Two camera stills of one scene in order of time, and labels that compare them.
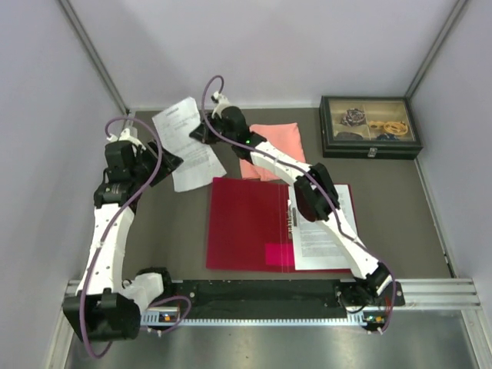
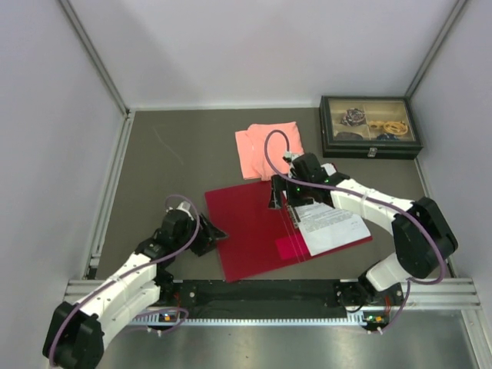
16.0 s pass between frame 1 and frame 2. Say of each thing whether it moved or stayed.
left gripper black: moved
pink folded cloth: stayed
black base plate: stayed
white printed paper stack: moved
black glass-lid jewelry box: stayed
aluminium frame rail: stayed
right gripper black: moved
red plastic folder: moved
